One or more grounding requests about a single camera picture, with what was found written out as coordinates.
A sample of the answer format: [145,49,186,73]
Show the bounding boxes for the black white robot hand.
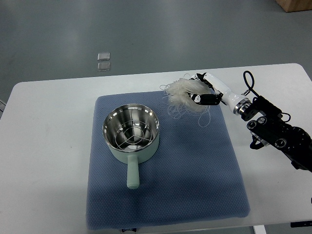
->
[188,73,251,115]

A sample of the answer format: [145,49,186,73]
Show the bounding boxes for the white vermicelli noodle nest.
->
[160,74,211,128]

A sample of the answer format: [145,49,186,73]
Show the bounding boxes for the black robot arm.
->
[237,71,312,171]

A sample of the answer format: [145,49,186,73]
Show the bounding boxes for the mint green steel pot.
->
[102,104,160,189]

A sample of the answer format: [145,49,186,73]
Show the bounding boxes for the blue textured cloth mat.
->
[86,91,250,230]

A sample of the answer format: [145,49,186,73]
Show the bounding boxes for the cardboard box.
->
[275,0,312,13]

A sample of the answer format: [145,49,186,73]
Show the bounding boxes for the wire steaming rack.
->
[103,120,158,152]

